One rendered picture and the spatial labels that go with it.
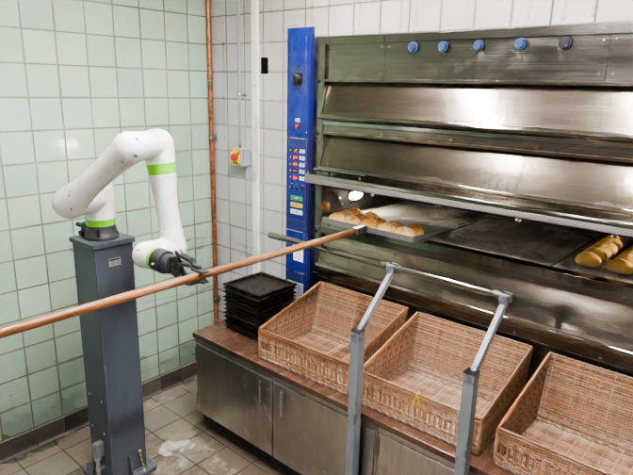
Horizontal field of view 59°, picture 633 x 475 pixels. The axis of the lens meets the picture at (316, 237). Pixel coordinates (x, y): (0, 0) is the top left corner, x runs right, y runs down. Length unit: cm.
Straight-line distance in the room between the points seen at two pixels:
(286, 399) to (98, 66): 190
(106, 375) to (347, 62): 184
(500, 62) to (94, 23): 196
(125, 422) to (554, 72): 240
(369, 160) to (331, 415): 119
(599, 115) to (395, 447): 147
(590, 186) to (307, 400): 146
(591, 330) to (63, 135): 254
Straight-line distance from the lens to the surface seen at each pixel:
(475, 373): 201
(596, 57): 234
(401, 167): 266
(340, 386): 254
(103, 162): 229
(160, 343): 367
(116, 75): 324
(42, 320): 182
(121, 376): 283
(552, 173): 238
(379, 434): 244
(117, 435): 296
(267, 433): 293
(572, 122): 232
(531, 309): 250
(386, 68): 273
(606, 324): 243
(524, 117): 239
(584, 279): 240
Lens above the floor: 187
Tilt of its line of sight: 15 degrees down
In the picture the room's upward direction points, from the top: 1 degrees clockwise
